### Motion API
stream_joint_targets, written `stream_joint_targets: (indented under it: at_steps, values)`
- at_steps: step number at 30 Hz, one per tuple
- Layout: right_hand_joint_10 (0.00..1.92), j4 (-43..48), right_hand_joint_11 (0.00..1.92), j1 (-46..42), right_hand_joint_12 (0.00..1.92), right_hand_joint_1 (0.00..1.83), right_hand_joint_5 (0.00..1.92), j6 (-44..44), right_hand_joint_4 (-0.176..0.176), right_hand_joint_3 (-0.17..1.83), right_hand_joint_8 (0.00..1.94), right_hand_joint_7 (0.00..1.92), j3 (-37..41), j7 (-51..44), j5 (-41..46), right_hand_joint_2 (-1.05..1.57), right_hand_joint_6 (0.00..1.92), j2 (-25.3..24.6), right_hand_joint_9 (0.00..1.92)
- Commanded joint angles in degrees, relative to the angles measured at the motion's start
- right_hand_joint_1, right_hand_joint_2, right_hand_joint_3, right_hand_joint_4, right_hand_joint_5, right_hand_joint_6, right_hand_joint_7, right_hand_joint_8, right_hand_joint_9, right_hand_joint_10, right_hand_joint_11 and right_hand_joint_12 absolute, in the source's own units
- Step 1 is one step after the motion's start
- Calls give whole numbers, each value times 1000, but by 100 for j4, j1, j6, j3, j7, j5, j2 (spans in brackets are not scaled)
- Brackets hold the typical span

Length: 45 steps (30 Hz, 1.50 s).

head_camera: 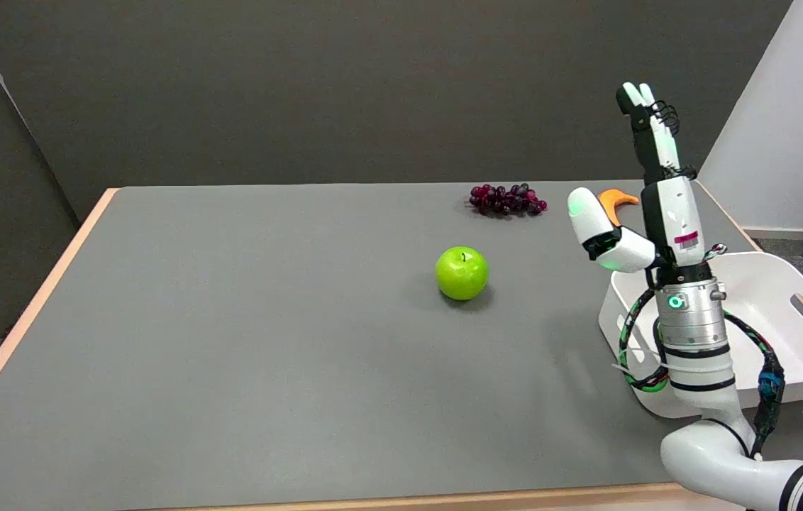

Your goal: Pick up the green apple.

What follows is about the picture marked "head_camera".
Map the green apple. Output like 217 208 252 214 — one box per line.
435 246 490 301

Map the orange curved fruit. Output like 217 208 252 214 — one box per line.
597 188 640 228

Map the white panel board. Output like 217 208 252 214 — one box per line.
697 0 803 234

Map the purple grape bunch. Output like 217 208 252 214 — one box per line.
469 183 548 217

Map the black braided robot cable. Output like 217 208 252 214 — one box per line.
617 243 787 459

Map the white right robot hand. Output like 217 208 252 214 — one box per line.
567 82 716 285

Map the white plastic bin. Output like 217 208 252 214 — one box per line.
598 251 803 419

